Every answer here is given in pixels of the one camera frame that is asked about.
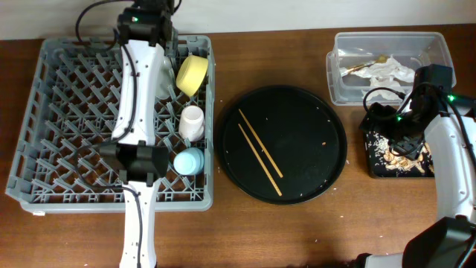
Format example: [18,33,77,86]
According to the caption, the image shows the yellow bowl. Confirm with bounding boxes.
[176,55,208,97]

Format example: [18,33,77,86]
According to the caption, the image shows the food scraps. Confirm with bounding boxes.
[365,134,434,178]

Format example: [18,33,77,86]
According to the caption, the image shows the grey round plate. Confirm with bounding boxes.
[155,57,176,100]

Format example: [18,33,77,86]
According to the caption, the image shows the white napkin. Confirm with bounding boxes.
[350,56,416,91]

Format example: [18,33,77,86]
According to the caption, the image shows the gold foil wrapper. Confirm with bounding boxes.
[339,55,389,77]

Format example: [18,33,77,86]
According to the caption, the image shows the pink cup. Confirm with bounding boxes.
[178,105,205,142]

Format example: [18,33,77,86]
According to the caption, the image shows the wooden chopstick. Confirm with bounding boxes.
[238,109,283,178]
[238,124,282,197]

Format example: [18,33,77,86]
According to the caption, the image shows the blue cup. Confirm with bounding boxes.
[173,147,205,176]

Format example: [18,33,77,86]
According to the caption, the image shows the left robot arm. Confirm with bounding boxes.
[100,1,177,267]

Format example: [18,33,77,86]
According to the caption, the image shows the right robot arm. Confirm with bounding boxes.
[352,64,475,268]

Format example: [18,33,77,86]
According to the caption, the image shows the grey dishwasher rack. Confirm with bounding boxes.
[5,38,215,214]

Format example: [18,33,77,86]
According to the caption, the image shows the black rectangular tray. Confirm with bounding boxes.
[359,115,434,179]

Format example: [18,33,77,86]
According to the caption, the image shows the clear plastic bin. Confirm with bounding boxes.
[327,31,454,106]

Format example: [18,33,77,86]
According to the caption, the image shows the round black tray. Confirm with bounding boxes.
[214,85,347,205]

